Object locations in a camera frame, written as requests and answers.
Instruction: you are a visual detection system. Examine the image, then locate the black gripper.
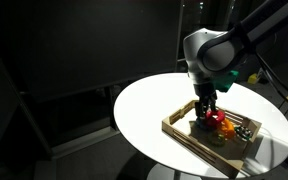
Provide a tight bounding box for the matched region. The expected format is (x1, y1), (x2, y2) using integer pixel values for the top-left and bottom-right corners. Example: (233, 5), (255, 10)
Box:
(194, 83), (217, 119)

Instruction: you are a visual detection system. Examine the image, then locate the red ring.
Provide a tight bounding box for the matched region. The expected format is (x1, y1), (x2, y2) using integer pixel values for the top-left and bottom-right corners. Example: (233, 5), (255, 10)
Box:
(205, 109), (226, 128)

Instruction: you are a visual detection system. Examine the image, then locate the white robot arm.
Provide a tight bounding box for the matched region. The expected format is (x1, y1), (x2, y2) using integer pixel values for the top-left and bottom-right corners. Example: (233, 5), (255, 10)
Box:
(183, 0), (288, 120)

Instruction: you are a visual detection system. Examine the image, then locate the wooden tray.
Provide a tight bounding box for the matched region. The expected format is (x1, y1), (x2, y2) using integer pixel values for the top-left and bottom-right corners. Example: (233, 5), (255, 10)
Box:
(162, 100), (261, 178)

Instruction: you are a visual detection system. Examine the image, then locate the orange ring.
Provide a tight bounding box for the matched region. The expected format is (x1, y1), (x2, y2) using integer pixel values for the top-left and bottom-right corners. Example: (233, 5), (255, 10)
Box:
(218, 117), (236, 139)

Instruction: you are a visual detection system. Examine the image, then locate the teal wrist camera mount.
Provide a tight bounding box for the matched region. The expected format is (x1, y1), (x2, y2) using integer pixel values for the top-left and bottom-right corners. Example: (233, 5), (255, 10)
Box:
(213, 70), (239, 93)

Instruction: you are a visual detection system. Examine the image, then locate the light green ring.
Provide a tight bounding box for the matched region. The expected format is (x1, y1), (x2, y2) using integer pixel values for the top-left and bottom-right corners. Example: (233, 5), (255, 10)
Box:
(208, 131), (227, 147)

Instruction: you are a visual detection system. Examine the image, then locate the dark green ring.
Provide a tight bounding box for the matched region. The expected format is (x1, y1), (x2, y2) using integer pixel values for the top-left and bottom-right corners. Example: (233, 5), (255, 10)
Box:
(238, 125), (254, 141)

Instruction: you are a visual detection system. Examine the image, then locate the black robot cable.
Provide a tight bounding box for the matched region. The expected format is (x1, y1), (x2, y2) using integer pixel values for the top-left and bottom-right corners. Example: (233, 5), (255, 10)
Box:
(255, 53), (288, 104)

